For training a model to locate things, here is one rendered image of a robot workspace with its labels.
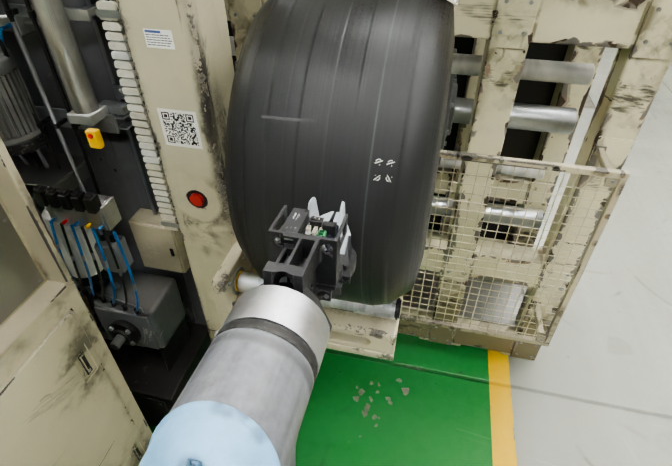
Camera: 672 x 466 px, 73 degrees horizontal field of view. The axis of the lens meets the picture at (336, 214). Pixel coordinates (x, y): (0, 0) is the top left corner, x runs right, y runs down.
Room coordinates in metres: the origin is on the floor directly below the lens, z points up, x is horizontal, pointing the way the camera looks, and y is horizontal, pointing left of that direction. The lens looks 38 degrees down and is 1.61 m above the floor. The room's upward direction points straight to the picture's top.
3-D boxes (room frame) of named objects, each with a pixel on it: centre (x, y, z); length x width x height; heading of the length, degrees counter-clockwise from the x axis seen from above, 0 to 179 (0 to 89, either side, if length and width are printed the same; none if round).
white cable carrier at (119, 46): (0.80, 0.36, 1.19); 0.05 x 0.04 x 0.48; 167
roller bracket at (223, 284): (0.81, 0.19, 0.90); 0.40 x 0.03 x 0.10; 167
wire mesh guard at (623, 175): (1.04, -0.28, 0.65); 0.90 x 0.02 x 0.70; 77
